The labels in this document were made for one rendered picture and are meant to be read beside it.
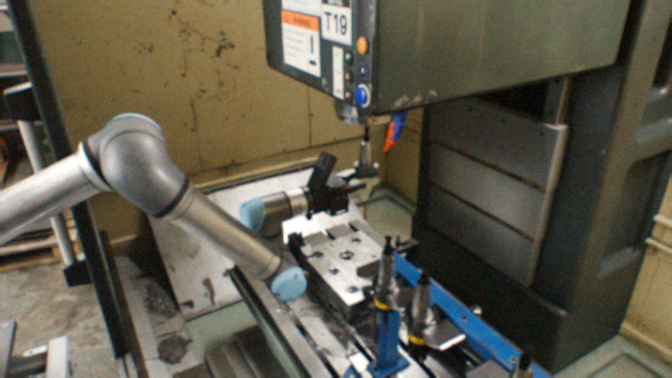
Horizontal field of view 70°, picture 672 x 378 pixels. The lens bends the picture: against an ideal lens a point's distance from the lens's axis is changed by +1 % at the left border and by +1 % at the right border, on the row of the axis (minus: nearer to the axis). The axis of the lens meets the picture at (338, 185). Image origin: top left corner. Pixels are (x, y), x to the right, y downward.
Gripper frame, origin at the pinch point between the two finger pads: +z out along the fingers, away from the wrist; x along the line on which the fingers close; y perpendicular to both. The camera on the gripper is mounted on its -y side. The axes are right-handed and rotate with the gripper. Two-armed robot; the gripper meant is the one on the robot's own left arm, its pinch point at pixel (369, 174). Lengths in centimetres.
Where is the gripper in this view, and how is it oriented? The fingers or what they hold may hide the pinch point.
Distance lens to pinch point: 124.7
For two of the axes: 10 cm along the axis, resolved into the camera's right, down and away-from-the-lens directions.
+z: 8.6, -2.5, 4.5
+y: 0.2, 8.9, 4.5
